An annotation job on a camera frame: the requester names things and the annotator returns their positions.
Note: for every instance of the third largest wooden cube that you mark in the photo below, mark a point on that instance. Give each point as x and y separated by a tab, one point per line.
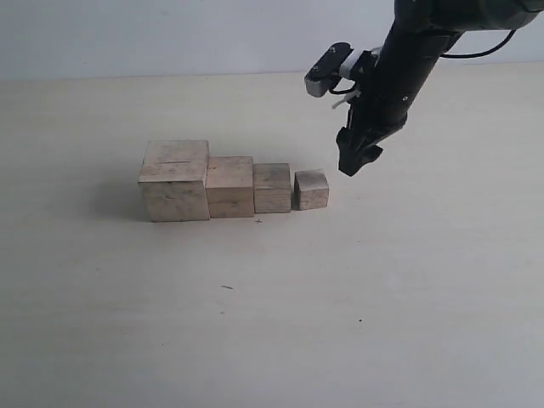
272	188

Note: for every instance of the second largest wooden cube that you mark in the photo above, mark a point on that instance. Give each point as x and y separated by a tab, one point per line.
229	187

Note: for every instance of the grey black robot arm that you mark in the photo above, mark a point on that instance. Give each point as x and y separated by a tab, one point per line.
437	25

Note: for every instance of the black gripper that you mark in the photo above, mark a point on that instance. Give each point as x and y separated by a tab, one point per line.
388	84

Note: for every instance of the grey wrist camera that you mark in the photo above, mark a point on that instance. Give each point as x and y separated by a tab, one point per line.
338	62

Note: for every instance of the smallest wooden cube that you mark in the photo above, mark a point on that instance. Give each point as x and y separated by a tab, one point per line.
311	189

